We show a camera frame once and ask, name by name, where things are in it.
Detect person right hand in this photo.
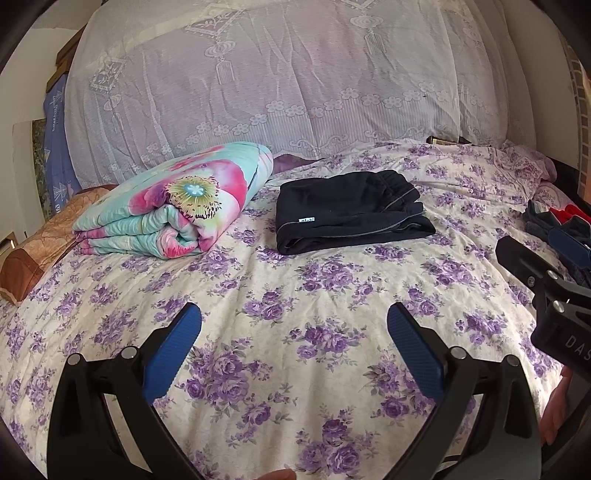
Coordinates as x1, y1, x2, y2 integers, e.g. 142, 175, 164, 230
539, 366, 573, 445

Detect white lace cover cloth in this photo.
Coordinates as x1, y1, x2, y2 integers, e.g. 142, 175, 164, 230
65, 1, 536, 187

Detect purple floral bedspread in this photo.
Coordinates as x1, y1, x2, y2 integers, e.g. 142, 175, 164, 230
1, 142, 561, 479

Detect blue patterned bedding bag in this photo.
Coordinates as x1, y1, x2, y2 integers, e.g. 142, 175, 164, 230
43, 74, 81, 213

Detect leaning picture board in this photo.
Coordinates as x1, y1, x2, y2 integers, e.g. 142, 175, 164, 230
12, 120, 45, 240

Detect pile of clothes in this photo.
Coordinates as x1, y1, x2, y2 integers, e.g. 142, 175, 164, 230
523, 200, 590, 288

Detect brown satin pillow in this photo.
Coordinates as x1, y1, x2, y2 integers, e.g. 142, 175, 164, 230
1, 184, 116, 306

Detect dark navy pants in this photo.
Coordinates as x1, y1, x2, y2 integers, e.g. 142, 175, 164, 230
276, 170, 436, 255

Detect folded teal pink floral quilt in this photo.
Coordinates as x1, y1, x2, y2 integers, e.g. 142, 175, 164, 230
73, 142, 273, 260

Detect person left hand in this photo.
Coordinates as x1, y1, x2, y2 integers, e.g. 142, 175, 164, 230
256, 468, 297, 480

